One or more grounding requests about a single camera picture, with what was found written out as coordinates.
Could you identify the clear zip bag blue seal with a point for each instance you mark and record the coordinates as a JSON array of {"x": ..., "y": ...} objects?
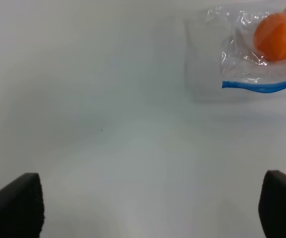
[{"x": 241, "y": 65}]

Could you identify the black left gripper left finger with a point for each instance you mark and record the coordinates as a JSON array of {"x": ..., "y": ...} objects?
[{"x": 22, "y": 210}]

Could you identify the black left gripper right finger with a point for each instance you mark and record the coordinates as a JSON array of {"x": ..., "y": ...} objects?
[{"x": 272, "y": 205}]

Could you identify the orange fruit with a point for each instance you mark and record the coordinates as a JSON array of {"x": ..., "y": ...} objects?
[{"x": 270, "y": 37}]

